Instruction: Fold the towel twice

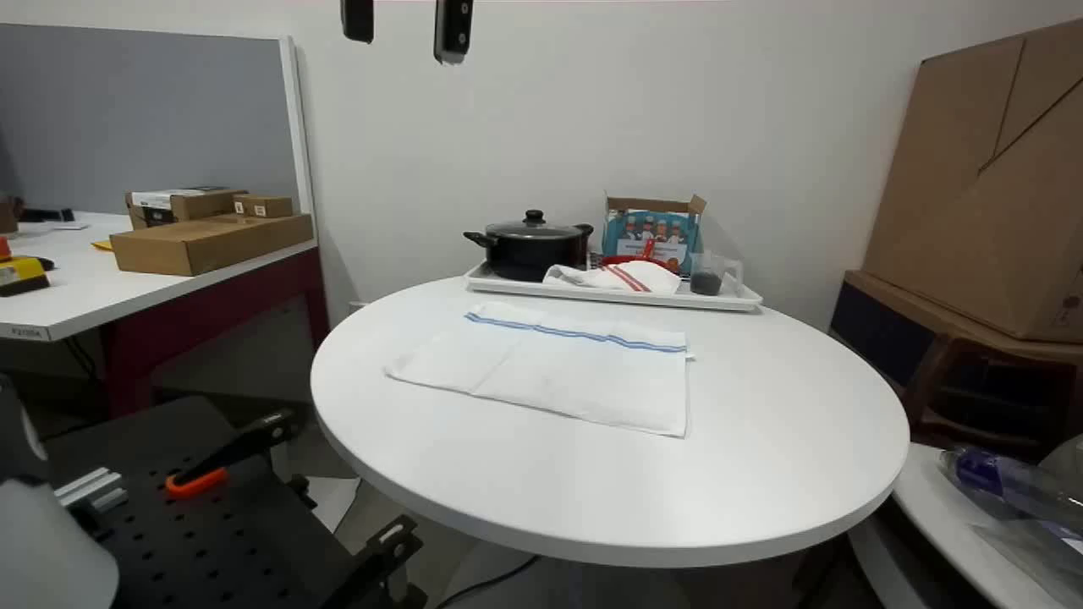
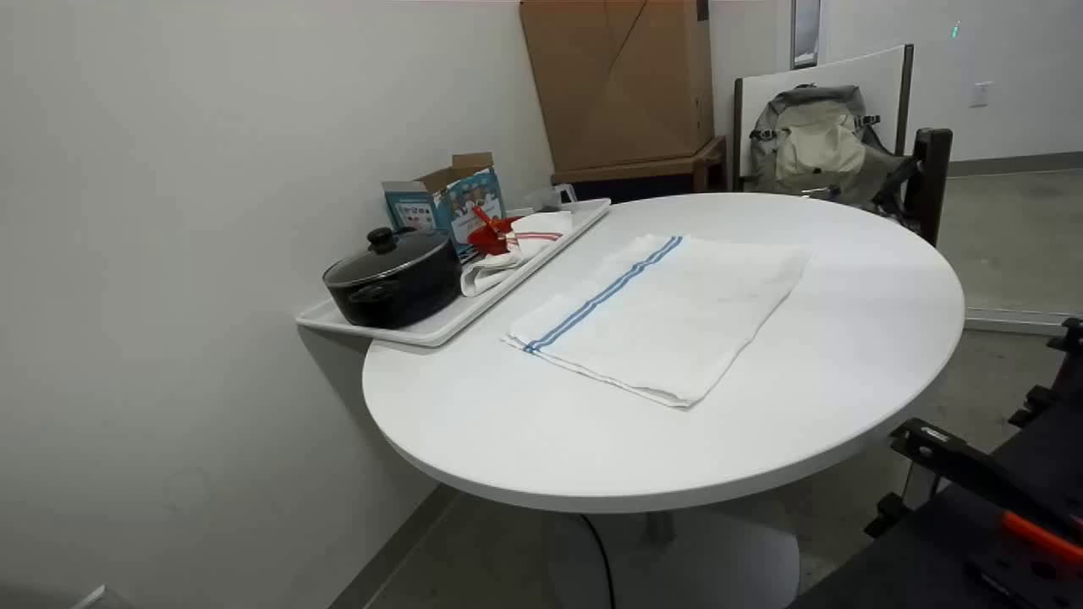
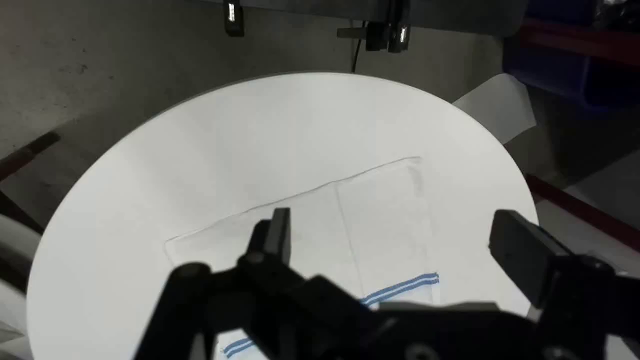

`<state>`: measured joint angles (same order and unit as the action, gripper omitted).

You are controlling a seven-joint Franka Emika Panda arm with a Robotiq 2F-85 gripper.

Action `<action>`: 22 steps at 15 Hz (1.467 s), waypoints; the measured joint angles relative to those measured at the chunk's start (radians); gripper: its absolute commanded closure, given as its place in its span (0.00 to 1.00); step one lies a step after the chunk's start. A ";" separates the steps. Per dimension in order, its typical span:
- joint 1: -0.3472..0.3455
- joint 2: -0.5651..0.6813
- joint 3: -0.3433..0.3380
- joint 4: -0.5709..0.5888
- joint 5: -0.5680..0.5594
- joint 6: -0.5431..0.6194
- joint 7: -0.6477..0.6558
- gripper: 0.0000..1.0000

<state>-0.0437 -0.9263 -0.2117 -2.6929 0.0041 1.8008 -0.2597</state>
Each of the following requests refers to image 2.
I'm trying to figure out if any white chair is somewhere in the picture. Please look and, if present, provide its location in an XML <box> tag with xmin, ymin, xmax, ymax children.
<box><xmin>732</xmin><ymin>43</ymin><xmax>956</xmax><ymax>243</ymax></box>

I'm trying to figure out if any black cooking pot with lid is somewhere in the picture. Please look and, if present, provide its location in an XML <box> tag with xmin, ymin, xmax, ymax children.
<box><xmin>321</xmin><ymin>227</ymin><xmax>461</xmax><ymax>329</ymax></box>

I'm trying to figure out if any white towel with blue stripes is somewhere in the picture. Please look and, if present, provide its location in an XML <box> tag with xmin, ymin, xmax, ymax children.
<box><xmin>503</xmin><ymin>232</ymin><xmax>809</xmax><ymax>408</ymax></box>

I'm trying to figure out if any black equipment stand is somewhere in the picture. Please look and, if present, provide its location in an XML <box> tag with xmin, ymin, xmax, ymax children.
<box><xmin>788</xmin><ymin>319</ymin><xmax>1083</xmax><ymax>609</ymax></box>

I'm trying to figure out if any round white table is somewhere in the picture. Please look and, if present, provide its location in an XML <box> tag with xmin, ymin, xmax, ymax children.
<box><xmin>361</xmin><ymin>194</ymin><xmax>965</xmax><ymax>609</ymax></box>

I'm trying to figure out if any black clamp with orange handle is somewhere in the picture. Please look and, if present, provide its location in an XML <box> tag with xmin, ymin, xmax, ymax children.
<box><xmin>889</xmin><ymin>420</ymin><xmax>1083</xmax><ymax>564</ymax></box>

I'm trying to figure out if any white cloth on tray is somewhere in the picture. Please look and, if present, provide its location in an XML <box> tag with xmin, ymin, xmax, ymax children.
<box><xmin>461</xmin><ymin>213</ymin><xmax>573</xmax><ymax>298</ymax></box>

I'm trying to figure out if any white rectangular tray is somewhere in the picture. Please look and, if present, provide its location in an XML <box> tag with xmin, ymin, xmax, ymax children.
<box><xmin>299</xmin><ymin>200</ymin><xmax>611</xmax><ymax>347</ymax></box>

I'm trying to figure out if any red plastic object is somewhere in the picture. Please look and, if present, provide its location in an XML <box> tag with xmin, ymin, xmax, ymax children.
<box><xmin>466</xmin><ymin>208</ymin><xmax>516</xmax><ymax>253</ymax></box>

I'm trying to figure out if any blue open cardboard box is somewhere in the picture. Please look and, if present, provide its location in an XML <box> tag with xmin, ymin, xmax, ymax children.
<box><xmin>382</xmin><ymin>151</ymin><xmax>503</xmax><ymax>259</ymax></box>

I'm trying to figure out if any large brown cardboard box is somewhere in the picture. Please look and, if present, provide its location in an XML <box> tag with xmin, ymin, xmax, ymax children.
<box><xmin>517</xmin><ymin>0</ymin><xmax>718</xmax><ymax>183</ymax></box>

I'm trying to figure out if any beige backpack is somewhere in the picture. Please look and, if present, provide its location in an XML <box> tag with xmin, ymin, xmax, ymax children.
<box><xmin>748</xmin><ymin>86</ymin><xmax>915</xmax><ymax>213</ymax></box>

